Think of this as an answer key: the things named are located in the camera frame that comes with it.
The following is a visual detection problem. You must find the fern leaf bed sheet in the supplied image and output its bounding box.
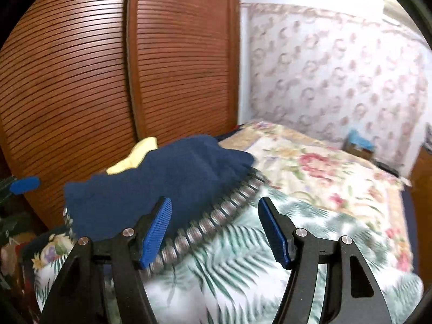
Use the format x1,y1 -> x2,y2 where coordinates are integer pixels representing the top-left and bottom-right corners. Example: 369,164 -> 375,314
32,187 -> 424,324

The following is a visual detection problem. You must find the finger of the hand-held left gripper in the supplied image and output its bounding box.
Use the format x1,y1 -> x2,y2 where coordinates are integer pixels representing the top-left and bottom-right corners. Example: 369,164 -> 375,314
8,176 -> 41,195

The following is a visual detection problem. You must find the cardboard box with blue cloth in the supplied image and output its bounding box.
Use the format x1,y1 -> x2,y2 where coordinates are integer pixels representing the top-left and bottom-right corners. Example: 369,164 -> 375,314
344,129 -> 375,159

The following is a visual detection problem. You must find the navy bed sheet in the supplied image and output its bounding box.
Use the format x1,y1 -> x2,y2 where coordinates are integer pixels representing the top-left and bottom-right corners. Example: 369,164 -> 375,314
401,185 -> 421,271

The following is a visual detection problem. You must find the floral blanket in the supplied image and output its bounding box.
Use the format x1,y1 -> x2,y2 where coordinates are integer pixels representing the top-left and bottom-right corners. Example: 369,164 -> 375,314
219,121 -> 414,272

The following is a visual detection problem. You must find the navy printed t-shirt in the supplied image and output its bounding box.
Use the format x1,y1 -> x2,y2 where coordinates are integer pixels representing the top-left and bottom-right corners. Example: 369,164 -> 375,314
63,135 -> 255,244

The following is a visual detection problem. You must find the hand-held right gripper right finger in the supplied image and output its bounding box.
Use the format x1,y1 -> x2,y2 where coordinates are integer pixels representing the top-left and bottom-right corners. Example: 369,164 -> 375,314
258,196 -> 394,324

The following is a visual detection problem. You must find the ring-patterned sheer curtain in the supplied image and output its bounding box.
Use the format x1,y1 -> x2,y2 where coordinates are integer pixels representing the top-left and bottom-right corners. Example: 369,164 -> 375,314
241,3 -> 431,176

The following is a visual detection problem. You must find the wooden louvered wardrobe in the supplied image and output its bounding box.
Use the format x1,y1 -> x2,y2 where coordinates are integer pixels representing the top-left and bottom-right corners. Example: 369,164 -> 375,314
0,0 -> 241,230

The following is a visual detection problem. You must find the dark ring-patterned pillow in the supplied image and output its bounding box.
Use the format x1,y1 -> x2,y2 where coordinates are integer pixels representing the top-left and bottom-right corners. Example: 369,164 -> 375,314
62,170 -> 262,274

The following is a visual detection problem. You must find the wooden cabinet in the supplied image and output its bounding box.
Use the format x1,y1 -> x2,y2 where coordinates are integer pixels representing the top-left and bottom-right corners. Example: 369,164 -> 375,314
408,145 -> 432,277

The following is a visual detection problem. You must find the yellow plush toy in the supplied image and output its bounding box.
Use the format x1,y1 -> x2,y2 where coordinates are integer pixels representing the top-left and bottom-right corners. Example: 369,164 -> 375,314
106,137 -> 158,176

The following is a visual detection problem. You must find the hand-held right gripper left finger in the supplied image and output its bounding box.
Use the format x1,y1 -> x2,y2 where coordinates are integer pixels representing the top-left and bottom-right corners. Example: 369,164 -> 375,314
40,196 -> 173,324

